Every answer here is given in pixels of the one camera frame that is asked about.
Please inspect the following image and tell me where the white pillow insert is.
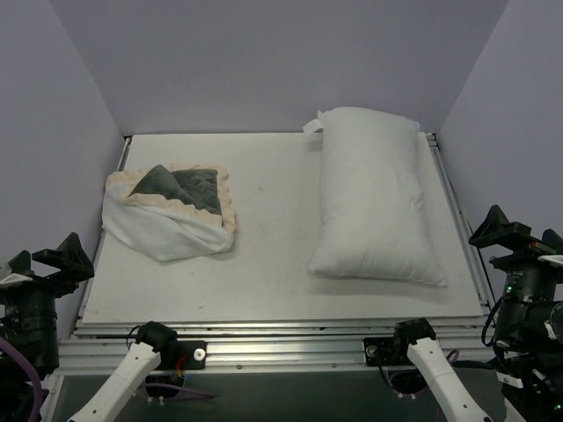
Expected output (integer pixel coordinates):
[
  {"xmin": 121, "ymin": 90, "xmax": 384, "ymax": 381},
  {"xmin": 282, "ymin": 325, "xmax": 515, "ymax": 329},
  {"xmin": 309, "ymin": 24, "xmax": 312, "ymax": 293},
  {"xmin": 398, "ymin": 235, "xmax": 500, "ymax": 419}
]
[{"xmin": 303, "ymin": 106, "xmax": 447, "ymax": 287}]

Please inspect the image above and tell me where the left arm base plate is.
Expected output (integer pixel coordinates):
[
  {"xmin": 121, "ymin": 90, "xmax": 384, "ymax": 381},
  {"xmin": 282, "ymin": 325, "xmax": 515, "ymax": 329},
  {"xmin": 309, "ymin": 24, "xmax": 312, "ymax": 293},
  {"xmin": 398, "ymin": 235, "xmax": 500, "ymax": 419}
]
[{"xmin": 172, "ymin": 340, "xmax": 208, "ymax": 371}]

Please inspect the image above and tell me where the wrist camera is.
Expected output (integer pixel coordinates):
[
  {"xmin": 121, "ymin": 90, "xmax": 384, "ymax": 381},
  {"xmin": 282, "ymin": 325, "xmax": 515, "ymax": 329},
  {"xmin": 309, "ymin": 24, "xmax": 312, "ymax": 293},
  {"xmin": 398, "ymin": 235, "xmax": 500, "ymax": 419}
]
[
  {"xmin": 537, "ymin": 255, "xmax": 563, "ymax": 268},
  {"xmin": 0, "ymin": 263, "xmax": 33, "ymax": 290}
]

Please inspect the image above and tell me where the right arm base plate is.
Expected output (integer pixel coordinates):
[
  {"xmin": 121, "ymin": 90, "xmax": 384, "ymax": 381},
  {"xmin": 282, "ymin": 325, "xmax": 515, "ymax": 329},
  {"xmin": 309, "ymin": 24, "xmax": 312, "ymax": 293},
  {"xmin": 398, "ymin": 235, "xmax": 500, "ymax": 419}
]
[{"xmin": 362, "ymin": 337, "xmax": 402, "ymax": 367}]

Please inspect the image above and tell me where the aluminium front rail frame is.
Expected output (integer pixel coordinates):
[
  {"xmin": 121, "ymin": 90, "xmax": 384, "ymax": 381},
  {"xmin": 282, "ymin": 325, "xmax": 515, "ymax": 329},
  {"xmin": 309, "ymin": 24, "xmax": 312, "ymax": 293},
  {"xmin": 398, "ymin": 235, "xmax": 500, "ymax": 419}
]
[{"xmin": 48, "ymin": 318, "xmax": 502, "ymax": 377}]

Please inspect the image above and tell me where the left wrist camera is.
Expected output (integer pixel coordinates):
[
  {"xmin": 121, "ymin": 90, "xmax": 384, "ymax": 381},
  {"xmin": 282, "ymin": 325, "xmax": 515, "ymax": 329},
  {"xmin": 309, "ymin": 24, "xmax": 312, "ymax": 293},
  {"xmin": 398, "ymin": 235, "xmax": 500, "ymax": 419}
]
[{"xmin": 0, "ymin": 263, "xmax": 33, "ymax": 290}]

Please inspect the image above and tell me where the dark green ruffled pillowcase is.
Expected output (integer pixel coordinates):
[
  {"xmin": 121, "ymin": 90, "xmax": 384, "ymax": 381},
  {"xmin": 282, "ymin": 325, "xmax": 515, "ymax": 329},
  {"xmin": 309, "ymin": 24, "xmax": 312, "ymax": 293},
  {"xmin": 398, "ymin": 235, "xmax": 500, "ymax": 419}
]
[{"xmin": 102, "ymin": 164, "xmax": 237, "ymax": 262}]

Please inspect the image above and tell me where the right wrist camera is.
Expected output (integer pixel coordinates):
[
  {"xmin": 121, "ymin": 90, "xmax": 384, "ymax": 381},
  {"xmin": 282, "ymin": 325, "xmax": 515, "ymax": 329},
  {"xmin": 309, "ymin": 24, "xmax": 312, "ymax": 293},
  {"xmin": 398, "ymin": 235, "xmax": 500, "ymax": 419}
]
[{"xmin": 537, "ymin": 255, "xmax": 563, "ymax": 268}]

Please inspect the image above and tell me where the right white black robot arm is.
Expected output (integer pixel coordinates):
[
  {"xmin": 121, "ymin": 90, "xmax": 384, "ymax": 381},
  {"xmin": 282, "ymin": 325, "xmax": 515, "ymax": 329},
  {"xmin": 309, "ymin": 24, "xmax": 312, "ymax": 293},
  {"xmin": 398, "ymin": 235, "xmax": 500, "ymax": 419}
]
[{"xmin": 390, "ymin": 205, "xmax": 562, "ymax": 421}]

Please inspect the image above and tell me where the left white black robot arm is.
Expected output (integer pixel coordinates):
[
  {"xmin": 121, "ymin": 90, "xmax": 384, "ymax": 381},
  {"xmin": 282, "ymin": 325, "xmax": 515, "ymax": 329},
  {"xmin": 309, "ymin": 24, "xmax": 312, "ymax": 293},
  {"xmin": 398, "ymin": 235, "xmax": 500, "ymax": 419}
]
[{"xmin": 1, "ymin": 232, "xmax": 178, "ymax": 421}]

